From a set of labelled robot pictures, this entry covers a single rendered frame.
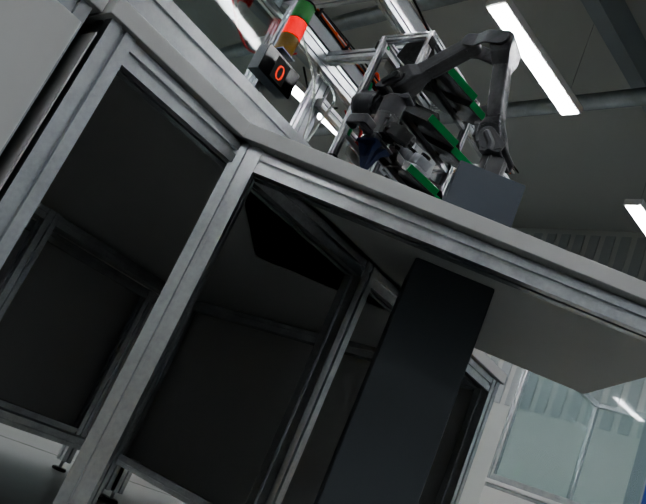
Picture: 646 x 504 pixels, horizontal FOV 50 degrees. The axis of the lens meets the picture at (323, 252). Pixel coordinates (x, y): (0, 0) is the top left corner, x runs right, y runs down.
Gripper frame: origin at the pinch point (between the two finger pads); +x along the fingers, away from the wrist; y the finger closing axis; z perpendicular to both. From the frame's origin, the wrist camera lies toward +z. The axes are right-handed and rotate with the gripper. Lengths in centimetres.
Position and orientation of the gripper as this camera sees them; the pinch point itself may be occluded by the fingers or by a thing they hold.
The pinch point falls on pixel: (368, 158)
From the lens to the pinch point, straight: 166.2
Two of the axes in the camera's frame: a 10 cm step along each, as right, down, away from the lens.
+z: 7.4, 1.3, -6.6
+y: 5.3, 4.8, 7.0
